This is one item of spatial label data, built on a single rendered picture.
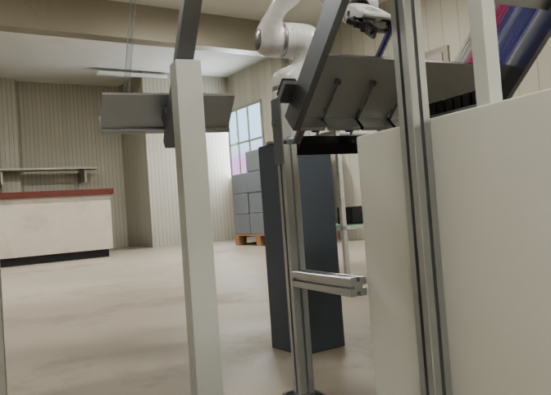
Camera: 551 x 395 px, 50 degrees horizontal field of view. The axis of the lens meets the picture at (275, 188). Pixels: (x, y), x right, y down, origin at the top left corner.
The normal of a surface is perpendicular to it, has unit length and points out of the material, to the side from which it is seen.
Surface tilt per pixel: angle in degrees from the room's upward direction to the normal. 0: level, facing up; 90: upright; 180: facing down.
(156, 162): 90
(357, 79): 137
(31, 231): 90
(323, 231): 90
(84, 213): 90
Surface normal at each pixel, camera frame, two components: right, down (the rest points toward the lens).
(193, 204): 0.39, -0.06
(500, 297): -0.89, 0.05
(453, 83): 0.36, 0.68
